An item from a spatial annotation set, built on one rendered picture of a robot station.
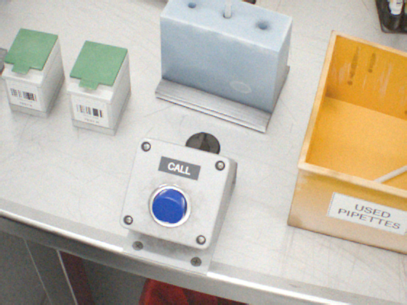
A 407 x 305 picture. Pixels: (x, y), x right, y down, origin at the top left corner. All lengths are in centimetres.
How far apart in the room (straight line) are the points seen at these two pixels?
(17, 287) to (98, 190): 94
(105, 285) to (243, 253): 95
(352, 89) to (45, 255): 33
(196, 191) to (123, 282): 100
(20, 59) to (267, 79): 21
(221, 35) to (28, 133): 20
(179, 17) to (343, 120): 17
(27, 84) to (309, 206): 25
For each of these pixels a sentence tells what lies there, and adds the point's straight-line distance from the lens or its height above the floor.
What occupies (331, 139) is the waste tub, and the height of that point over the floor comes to 88.
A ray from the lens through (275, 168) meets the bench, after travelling 78.
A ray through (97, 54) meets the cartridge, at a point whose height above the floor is 94.
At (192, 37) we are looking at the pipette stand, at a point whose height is 96.
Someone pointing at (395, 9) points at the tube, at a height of 91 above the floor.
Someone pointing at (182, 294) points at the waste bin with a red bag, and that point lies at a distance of 126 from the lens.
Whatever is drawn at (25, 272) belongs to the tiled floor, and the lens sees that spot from 170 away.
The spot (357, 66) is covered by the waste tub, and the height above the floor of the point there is 94.
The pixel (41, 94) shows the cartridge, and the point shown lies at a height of 92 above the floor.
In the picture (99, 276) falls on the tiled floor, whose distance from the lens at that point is 168.
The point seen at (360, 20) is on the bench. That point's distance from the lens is 88.
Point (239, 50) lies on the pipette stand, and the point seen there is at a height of 96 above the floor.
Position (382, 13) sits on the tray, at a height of 88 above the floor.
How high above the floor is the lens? 155
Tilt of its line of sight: 60 degrees down
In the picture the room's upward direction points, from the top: 2 degrees clockwise
